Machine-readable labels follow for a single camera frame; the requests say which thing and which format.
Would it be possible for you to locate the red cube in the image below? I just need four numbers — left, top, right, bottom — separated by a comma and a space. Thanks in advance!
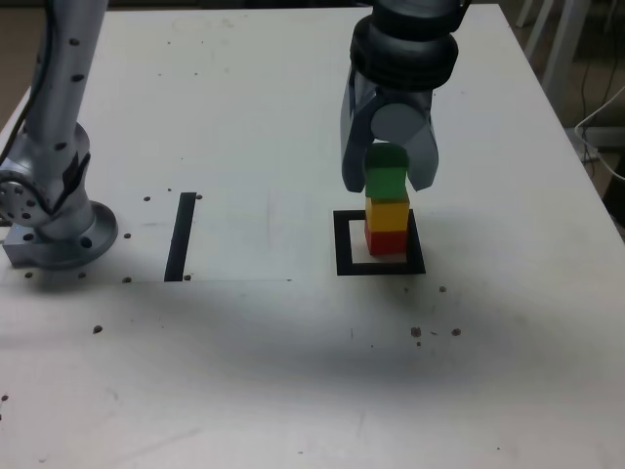
364, 229, 409, 258

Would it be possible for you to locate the green cube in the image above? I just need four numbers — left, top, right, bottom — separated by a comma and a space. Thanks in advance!
364, 144, 410, 201

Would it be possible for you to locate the thin dark cable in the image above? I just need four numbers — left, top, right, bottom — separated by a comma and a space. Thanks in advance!
579, 58, 617, 116

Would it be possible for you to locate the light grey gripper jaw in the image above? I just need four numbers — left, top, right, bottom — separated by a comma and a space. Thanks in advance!
370, 101, 440, 194

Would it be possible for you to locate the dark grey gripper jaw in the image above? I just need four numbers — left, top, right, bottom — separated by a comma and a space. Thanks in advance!
340, 87, 380, 194

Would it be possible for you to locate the white cable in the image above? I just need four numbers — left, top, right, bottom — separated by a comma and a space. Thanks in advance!
574, 86, 625, 182

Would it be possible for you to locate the white box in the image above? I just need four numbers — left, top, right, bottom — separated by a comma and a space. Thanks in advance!
583, 127, 625, 148

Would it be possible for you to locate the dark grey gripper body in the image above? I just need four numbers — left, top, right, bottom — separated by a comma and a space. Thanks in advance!
340, 67, 436, 134

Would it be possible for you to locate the black tape strip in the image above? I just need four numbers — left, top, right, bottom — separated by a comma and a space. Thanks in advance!
163, 192, 197, 283

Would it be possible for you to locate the black tape square outline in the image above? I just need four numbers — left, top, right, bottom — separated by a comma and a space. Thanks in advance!
333, 208, 427, 277

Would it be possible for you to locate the yellow cube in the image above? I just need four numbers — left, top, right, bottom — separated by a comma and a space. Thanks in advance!
364, 197, 410, 234

